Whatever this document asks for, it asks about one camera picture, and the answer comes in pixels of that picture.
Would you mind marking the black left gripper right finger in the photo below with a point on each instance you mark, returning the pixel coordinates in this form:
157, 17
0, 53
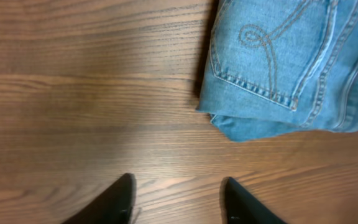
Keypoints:
239, 206

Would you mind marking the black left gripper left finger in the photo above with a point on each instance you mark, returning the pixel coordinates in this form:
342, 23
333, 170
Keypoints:
113, 206

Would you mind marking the light blue denim jeans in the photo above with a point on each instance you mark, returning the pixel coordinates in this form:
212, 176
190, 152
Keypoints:
280, 66

